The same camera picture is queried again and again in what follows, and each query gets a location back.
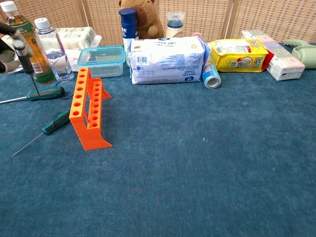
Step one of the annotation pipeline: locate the clear water bottle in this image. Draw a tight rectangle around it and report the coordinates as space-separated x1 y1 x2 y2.
34 17 75 82

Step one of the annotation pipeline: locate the brown capybara plush toy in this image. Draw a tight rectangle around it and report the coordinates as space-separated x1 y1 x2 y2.
118 0 165 40

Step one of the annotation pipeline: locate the pastel tissue pack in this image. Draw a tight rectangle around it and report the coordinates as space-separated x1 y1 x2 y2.
240 29 306 81

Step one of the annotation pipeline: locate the white toilet paper pack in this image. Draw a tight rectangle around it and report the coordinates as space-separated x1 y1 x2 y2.
0 26 102 59

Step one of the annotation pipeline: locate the red yellow snack box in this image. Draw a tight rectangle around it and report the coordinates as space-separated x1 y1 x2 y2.
265 50 275 71

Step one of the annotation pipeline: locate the large green-handled screwdriver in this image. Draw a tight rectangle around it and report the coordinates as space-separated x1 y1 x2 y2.
0 85 72 105

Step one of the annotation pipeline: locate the green lint roller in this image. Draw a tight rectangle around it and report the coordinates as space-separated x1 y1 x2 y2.
283 39 316 69

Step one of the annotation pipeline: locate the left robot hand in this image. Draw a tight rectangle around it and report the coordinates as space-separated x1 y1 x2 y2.
0 22 34 75

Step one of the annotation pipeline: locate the orange tool rack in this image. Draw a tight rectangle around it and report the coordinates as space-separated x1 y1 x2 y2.
69 67 113 151

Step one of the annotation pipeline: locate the small green-handled screwdriver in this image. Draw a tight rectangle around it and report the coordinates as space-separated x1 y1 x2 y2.
12 110 71 157

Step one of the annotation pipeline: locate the black metal precision screwdriver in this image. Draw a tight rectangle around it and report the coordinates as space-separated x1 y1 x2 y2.
12 39 41 97

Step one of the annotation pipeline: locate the white wet wipes pack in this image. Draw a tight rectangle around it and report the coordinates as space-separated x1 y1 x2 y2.
128 36 210 85

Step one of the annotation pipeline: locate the blue felt table cover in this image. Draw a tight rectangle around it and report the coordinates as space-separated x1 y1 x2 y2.
0 41 316 237

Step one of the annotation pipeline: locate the white clear-capped sauce bottle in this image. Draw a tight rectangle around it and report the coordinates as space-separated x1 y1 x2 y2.
165 11 186 39

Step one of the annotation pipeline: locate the blue white spray can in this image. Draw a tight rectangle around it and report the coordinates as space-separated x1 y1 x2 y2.
118 8 139 67

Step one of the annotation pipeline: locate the clear blue-lidded food container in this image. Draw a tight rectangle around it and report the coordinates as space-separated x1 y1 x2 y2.
77 45 126 78

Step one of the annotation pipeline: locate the wicker folding screen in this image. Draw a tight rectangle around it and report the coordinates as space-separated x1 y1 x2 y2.
0 0 316 46

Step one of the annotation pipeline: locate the blue plastic wrap roll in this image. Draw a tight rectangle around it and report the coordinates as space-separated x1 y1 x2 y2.
191 32 222 89

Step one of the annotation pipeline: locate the green tea bottle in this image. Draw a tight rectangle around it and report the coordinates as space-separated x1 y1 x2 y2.
0 0 55 84

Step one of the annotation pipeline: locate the yellow snack bag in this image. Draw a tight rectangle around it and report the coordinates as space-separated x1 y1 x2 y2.
208 39 270 73

